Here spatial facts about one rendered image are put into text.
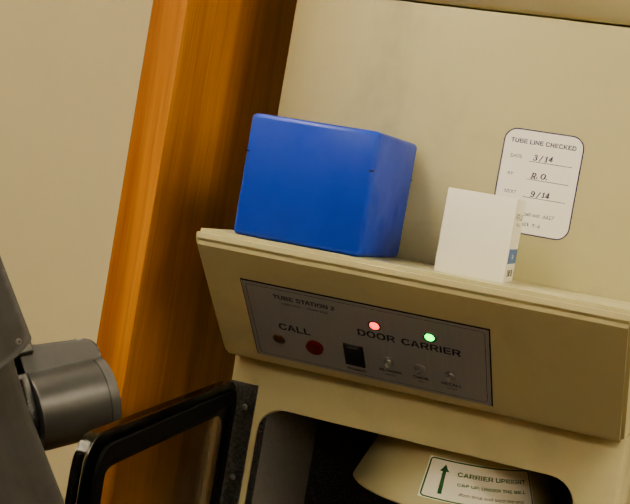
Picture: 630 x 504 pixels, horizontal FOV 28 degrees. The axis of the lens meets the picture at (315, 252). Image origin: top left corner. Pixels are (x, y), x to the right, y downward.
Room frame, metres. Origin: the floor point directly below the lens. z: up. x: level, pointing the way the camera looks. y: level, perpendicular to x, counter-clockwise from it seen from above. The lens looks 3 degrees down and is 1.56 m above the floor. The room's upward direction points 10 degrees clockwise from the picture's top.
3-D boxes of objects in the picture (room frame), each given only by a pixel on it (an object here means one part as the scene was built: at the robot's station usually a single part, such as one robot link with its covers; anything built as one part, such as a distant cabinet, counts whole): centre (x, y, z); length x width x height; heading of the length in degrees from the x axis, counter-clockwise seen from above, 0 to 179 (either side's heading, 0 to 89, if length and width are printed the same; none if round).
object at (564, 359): (0.92, -0.08, 1.46); 0.32 x 0.12 x 0.10; 70
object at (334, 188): (0.95, 0.00, 1.56); 0.10 x 0.10 x 0.09; 70
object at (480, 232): (0.91, -0.12, 1.54); 0.05 x 0.05 x 0.06; 75
